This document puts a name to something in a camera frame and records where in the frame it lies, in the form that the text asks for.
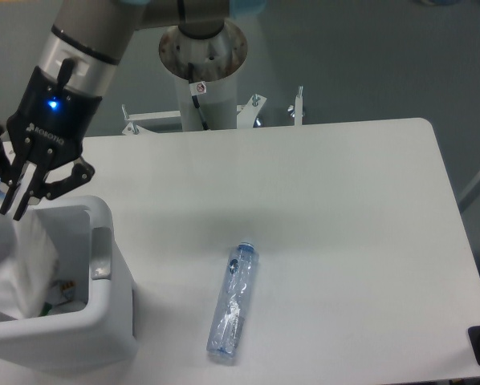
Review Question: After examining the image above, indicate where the clear plastic bottle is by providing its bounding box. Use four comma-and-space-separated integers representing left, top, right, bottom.
206, 239, 259, 364

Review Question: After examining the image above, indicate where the trash inside the can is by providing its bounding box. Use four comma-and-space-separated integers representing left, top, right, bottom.
40, 280, 86, 316

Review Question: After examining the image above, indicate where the white paper wrapper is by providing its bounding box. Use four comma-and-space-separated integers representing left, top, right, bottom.
0, 209, 59, 320

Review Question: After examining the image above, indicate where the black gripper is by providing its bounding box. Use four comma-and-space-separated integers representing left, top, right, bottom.
0, 58, 102, 221

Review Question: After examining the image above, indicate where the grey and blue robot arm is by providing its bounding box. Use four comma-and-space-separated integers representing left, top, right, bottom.
0, 1, 266, 220

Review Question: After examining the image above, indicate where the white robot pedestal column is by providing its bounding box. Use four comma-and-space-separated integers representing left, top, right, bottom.
159, 19, 248, 132

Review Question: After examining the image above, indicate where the white metal base frame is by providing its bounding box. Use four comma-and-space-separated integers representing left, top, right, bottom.
120, 84, 307, 136

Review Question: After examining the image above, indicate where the black cable on pedestal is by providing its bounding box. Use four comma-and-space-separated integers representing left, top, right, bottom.
186, 62, 209, 131

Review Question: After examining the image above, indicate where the white plastic trash can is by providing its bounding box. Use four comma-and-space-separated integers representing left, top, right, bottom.
0, 196, 138, 371

